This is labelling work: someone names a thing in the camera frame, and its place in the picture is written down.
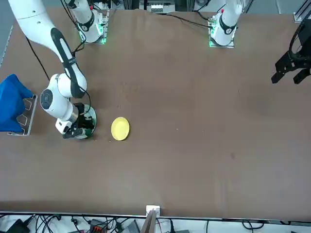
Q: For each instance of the white table edge bracket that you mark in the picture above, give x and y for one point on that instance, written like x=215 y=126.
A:
x=153 y=208

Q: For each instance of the blue cloth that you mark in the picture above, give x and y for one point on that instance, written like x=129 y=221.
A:
x=9 y=102

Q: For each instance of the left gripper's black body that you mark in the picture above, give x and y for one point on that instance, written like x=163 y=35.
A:
x=305 y=48

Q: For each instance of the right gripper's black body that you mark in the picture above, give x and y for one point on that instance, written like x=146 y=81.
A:
x=82 y=114

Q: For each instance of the right arm's silver base plate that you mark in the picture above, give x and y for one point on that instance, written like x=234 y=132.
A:
x=97 y=43

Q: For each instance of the grey box under table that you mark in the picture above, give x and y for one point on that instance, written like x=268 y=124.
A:
x=132 y=227

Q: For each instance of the white power strip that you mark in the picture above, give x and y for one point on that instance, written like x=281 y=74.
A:
x=156 y=8

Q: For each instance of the silver frame corner bracket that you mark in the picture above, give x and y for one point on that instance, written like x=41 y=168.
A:
x=300 y=14

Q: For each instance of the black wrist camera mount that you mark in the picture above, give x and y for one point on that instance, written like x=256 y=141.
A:
x=73 y=133

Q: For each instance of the black device with orange plugs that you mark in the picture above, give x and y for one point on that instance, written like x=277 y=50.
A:
x=98 y=225

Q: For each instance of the left arm's silver base plate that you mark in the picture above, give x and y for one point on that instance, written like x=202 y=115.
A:
x=230 y=45

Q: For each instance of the pale green round plate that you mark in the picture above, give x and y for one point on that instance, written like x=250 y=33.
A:
x=94 y=114

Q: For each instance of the small yellow dish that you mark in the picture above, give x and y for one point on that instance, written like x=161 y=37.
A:
x=120 y=128

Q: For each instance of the silver aluminium rack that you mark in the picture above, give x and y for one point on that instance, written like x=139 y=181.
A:
x=32 y=114

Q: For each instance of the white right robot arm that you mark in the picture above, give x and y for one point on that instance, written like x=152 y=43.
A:
x=31 y=19

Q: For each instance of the green and yellow sponge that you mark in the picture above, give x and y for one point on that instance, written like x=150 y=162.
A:
x=88 y=131

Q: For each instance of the aluminium frame post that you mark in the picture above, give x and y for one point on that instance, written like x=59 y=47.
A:
x=149 y=224

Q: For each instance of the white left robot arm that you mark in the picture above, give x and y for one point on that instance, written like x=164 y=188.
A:
x=227 y=24

